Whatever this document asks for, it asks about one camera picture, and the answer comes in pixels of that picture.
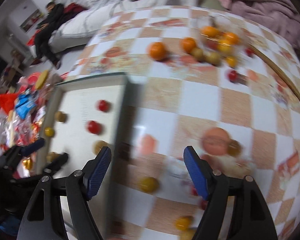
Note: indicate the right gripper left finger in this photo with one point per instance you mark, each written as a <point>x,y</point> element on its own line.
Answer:
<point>43,218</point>

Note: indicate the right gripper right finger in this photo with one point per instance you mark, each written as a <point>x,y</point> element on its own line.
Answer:
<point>251,218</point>

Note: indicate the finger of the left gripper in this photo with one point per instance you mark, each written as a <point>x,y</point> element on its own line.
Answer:
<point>56,164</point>
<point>27,148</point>

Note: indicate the yellow tomato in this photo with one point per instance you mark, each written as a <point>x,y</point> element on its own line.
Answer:
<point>183,223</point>
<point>231,61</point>
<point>49,132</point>

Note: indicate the yellow-brown fruit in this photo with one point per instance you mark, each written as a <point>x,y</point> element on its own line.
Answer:
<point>148,184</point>

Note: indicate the red tomato with stem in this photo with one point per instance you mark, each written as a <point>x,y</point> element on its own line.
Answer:
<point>232,76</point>

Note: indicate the large brown longan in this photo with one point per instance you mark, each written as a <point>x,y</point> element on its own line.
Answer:
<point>98,145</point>

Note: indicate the red cherry tomato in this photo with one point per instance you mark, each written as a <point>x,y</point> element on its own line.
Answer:
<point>94,127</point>

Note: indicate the pile of snack packets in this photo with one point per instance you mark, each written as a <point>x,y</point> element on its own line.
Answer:
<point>14,130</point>

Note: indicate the white tray box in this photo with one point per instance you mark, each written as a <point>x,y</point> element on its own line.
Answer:
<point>101,98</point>

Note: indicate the red tomato at bottom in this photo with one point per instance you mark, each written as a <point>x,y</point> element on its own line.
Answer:
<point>203,204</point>

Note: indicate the blue snack packet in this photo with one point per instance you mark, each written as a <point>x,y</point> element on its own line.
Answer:
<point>25,105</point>

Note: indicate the jar with wooden lid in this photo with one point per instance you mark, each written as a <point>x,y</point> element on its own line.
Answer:
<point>46,80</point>

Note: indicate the person in black clothes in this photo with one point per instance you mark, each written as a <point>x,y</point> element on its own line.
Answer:
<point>46,29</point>

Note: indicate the orange mandarin far left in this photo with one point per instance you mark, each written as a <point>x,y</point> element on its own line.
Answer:
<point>157,51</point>

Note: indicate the long wooden stick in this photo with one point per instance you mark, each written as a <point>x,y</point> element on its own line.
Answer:
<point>277,70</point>

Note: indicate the yellow tomato below bowl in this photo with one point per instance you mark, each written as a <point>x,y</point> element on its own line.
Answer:
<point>231,61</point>

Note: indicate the red tomato by stick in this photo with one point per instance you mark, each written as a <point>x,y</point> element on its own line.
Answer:
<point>249,52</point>

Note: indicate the white sofa cover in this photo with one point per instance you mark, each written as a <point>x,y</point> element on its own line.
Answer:
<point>81,28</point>

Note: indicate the yellow fruit in bowl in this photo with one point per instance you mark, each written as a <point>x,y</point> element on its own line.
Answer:
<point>225,48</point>

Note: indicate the orange mandarin near bowl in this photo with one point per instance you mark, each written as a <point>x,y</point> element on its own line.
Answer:
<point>188,44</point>

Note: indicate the orange in bowl right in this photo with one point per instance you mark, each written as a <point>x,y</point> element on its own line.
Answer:
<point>232,38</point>

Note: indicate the orange in bowl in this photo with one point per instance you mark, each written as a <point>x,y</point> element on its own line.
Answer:
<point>209,31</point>
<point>232,38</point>

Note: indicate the clear glass fruit bowl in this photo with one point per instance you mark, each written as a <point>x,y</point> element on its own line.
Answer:
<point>223,24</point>

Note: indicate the orange in bowl left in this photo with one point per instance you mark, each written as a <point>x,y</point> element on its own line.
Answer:
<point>209,31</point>

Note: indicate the pink fleece blanket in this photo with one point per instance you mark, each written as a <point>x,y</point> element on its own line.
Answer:
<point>280,16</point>

